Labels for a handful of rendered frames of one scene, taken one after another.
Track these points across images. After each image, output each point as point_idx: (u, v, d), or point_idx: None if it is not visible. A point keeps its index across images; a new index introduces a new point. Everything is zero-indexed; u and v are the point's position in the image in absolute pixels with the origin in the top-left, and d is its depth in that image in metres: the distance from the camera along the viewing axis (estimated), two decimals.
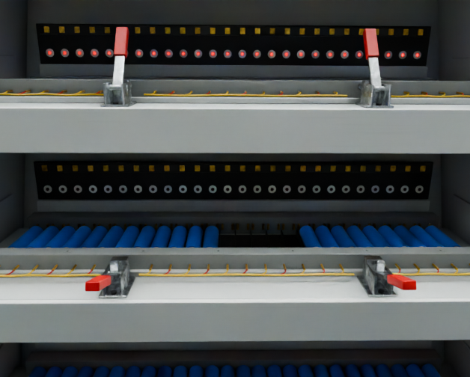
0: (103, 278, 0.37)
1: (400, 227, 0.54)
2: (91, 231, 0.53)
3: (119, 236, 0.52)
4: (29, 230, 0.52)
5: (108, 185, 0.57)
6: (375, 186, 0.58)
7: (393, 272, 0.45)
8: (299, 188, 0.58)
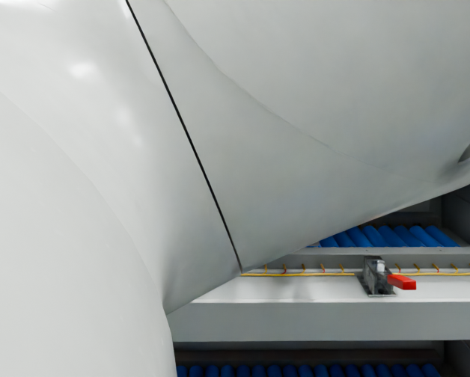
0: None
1: (400, 227, 0.54)
2: None
3: None
4: None
5: None
6: None
7: (393, 272, 0.45)
8: None
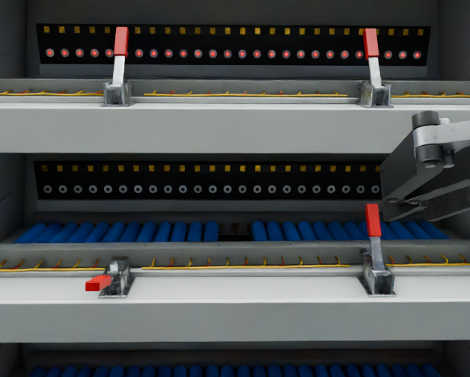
0: (103, 278, 0.37)
1: (394, 223, 0.55)
2: (94, 227, 0.54)
3: (121, 232, 0.53)
4: (33, 227, 0.53)
5: (108, 185, 0.57)
6: (375, 186, 0.58)
7: (393, 272, 0.45)
8: (299, 188, 0.58)
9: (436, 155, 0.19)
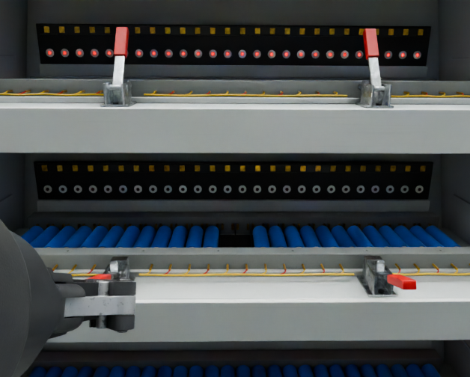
0: (103, 276, 0.37)
1: (400, 227, 0.54)
2: (92, 231, 0.53)
3: (119, 236, 0.52)
4: (30, 230, 0.52)
5: (108, 185, 0.57)
6: (375, 186, 0.58)
7: (393, 272, 0.45)
8: (299, 188, 0.58)
9: None
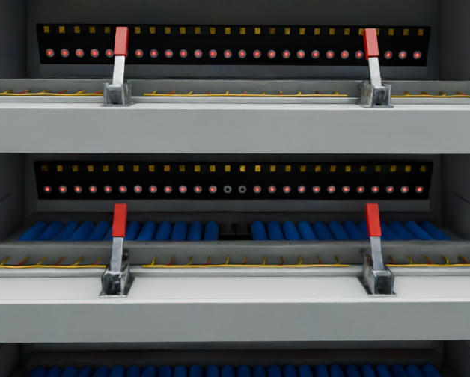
0: (125, 221, 0.44)
1: (394, 223, 0.55)
2: (95, 227, 0.54)
3: None
4: (34, 225, 0.54)
5: (108, 185, 0.57)
6: (375, 186, 0.58)
7: (393, 272, 0.45)
8: (299, 188, 0.58)
9: None
